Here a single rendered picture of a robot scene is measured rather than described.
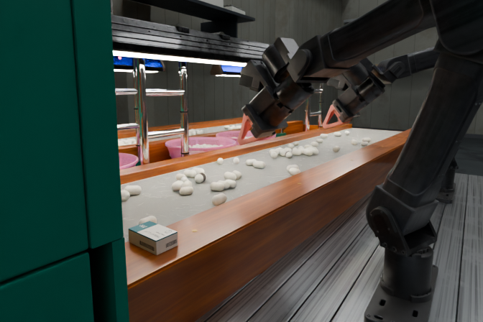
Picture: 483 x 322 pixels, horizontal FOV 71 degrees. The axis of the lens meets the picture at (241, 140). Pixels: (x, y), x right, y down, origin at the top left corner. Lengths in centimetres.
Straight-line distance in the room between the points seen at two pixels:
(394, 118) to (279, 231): 771
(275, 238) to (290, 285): 8
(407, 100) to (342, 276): 767
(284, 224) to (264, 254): 7
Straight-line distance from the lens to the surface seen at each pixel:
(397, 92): 823
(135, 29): 74
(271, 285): 57
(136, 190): 77
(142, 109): 95
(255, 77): 68
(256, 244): 56
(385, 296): 56
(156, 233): 46
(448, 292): 63
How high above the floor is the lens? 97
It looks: 9 degrees down
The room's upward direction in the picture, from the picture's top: straight up
